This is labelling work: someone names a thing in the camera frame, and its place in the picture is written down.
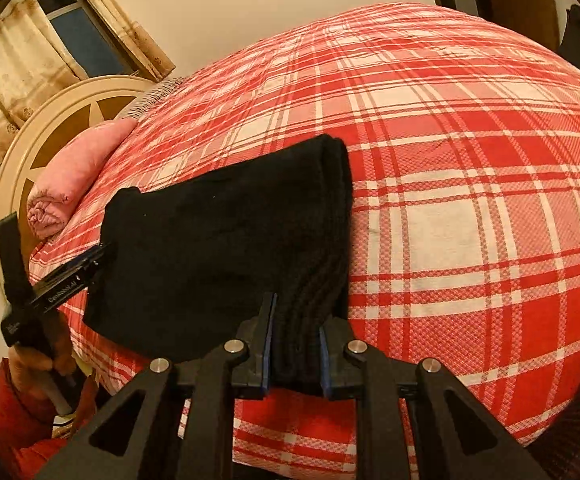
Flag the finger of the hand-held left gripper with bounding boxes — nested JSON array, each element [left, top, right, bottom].
[[29, 242, 113, 311]]

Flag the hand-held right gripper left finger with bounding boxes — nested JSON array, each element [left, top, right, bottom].
[[35, 292, 278, 480]]

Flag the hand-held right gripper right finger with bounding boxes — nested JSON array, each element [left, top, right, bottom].
[[318, 316, 551, 480]]

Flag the black pants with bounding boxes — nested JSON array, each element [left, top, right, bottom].
[[82, 134, 355, 396]]

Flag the person's left forearm red sleeve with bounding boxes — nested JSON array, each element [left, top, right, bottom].
[[0, 357, 98, 480]]

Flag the person's left hand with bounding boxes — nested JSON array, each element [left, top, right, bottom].
[[7, 310, 78, 401]]

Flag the rolled pink blanket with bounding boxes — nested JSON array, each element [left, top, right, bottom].
[[26, 117, 138, 242]]

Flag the cream round headboard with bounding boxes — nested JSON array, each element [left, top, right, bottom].
[[0, 75, 158, 306]]

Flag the beige floral curtain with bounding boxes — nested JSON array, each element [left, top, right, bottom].
[[0, 0, 88, 163], [64, 0, 177, 81]]

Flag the red plaid bed sheet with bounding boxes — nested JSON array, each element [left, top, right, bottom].
[[29, 2, 580, 480]]

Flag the window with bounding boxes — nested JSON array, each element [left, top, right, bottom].
[[31, 0, 138, 78]]

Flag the brown wooden door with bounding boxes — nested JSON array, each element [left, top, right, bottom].
[[490, 0, 561, 51]]

